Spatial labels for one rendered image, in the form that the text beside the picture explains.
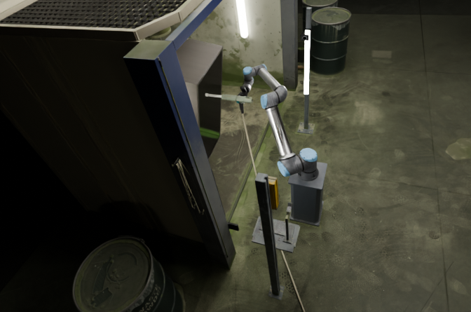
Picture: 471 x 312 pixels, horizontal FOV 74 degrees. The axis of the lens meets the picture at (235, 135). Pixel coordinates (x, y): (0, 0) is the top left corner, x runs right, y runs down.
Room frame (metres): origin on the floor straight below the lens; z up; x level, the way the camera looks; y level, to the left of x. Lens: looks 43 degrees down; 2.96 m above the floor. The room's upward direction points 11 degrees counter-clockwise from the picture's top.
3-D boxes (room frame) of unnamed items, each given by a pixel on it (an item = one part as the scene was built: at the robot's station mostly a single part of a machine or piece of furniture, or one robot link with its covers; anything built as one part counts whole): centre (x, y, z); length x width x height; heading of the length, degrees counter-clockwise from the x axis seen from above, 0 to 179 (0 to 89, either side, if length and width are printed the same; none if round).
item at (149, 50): (1.43, 0.34, 1.14); 0.18 x 0.18 x 2.29; 62
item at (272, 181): (1.10, -0.12, 1.42); 0.12 x 0.06 x 0.26; 62
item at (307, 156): (1.78, -0.58, 0.83); 0.17 x 0.15 x 0.18; 101
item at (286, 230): (1.19, -0.16, 0.95); 0.26 x 0.15 x 0.32; 62
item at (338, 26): (4.35, -1.72, 0.44); 0.59 x 0.58 x 0.89; 167
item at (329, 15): (4.35, -1.72, 0.86); 0.54 x 0.54 x 0.01
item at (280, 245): (1.17, -0.16, 0.78); 0.31 x 0.23 x 0.01; 62
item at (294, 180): (1.78, -0.59, 0.32); 0.31 x 0.31 x 0.64; 62
